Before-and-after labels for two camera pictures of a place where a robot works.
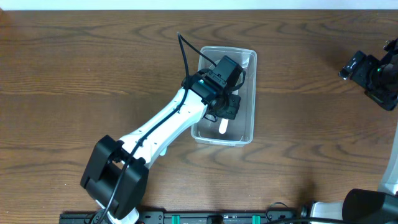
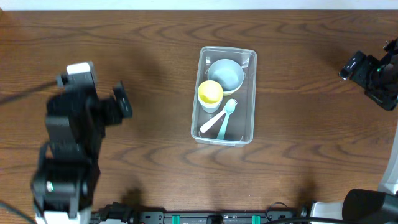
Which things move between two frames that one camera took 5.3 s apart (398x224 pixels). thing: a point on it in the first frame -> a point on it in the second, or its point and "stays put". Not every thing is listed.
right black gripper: [373, 65] stays put
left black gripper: [234, 107] -> [115, 109]
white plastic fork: [223, 126] -> [221, 113]
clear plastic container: [240, 130] stays put
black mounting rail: [194, 217] stays put
